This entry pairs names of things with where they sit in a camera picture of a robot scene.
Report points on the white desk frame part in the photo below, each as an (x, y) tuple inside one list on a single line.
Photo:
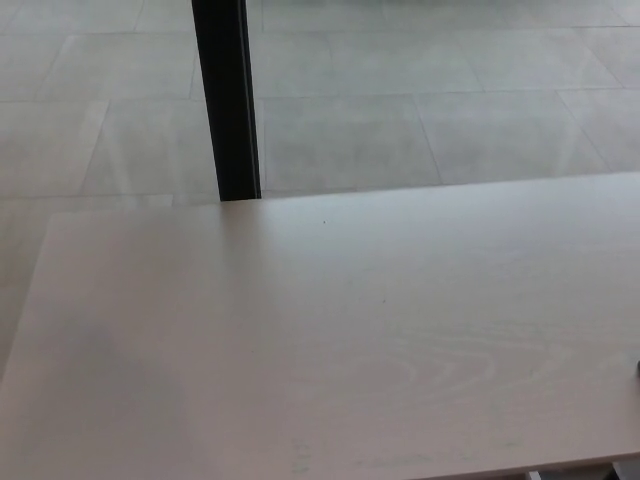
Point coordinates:
[(627, 471)]

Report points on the black vertical metal post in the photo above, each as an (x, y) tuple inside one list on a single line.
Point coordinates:
[(227, 100)]

